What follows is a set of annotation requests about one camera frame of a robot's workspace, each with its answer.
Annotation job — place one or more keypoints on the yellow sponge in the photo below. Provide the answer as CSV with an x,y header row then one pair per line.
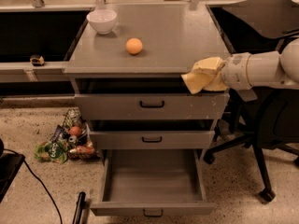
x,y
195,82

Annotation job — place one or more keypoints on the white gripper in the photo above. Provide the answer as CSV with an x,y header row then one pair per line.
x,y
235,71

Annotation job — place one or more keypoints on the green snack bag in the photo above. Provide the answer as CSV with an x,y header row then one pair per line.
x,y
51,151

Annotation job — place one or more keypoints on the grey top drawer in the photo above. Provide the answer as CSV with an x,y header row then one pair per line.
x,y
146,98

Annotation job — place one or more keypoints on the grey bottom drawer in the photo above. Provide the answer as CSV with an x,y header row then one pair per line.
x,y
152,183

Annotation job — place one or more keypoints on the grey drawer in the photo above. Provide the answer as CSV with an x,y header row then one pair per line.
x,y
152,183
151,134
146,98

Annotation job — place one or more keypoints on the black box on floor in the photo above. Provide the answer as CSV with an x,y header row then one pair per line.
x,y
10,164

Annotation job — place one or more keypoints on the small yellow black toy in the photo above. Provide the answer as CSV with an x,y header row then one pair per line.
x,y
37,60

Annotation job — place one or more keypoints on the black office chair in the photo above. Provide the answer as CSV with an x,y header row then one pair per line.
x,y
264,117

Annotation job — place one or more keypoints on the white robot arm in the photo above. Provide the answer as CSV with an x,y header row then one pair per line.
x,y
273,69

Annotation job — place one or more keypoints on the grey drawer cabinet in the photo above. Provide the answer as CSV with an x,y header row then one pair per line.
x,y
174,37

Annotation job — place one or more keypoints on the black pole stand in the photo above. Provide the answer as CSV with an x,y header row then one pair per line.
x,y
79,208

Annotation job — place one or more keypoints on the grey middle drawer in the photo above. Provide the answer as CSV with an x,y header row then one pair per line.
x,y
151,134

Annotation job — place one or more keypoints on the white bowl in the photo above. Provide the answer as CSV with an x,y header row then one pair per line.
x,y
102,20

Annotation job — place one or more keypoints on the orange ball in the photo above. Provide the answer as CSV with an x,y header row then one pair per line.
x,y
134,46

